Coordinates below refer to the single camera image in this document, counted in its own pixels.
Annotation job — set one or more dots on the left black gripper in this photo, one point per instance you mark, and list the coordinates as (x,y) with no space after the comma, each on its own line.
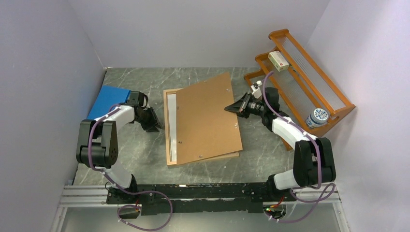
(150,127)

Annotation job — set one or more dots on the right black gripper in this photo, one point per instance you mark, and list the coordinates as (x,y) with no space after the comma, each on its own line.
(240,107)

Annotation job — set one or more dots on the brown cardboard backing board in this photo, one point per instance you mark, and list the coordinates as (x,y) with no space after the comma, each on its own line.
(204,130)

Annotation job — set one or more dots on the light wooden picture frame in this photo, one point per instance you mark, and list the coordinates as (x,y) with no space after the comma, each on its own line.
(169,158)

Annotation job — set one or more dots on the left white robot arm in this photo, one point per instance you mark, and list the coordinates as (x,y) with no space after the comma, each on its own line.
(97,145)

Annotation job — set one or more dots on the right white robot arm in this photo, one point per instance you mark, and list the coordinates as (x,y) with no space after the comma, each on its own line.
(313,161)

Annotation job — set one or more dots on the blue paper sheet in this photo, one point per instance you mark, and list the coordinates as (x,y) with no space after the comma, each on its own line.
(107,97)

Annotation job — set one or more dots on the orange wooden shelf rack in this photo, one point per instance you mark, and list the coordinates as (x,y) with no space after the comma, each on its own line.
(304,86)

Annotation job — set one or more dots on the white red small box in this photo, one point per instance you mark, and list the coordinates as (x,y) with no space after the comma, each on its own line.
(278,61)

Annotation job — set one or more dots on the blue white ceramic jar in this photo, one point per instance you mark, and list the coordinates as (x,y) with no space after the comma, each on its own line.
(317,118)

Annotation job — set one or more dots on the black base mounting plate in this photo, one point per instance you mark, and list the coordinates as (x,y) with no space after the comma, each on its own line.
(196,198)

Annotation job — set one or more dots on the aluminium rail frame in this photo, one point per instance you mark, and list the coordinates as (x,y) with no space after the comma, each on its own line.
(84,209)

